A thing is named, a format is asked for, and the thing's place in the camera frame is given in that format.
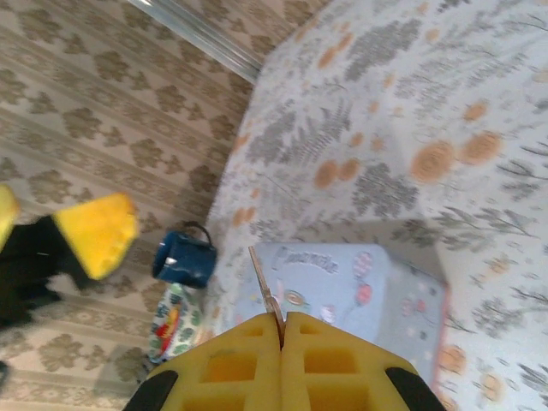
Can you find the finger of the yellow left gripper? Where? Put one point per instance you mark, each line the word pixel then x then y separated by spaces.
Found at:
pixel 100 233
pixel 6 214

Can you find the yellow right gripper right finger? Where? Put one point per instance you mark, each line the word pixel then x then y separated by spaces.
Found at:
pixel 334 342

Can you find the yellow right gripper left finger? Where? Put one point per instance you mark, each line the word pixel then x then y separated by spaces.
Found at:
pixel 240 342

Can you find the brass key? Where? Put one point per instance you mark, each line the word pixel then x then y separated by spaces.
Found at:
pixel 270 299

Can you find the colourful snack packet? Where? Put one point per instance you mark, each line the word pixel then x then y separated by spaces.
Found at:
pixel 173 321

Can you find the blue mug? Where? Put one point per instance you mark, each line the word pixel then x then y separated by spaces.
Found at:
pixel 188 261

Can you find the floral tablecloth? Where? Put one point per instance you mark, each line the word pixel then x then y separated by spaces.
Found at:
pixel 385 107

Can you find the aluminium frame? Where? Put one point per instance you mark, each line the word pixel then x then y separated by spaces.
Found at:
pixel 205 38

